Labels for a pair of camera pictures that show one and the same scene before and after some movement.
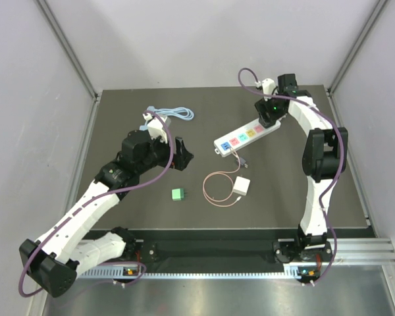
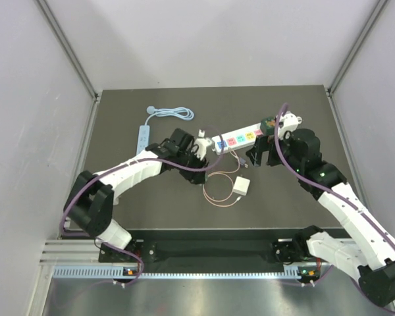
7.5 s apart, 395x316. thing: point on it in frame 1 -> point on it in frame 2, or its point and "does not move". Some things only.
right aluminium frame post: (332, 104) does not move
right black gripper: (262, 106) -> (263, 143)
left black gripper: (181, 158) -> (195, 177)
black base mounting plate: (232, 246) does not move
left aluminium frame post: (45, 10) does not move
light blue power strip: (180, 113) does not move
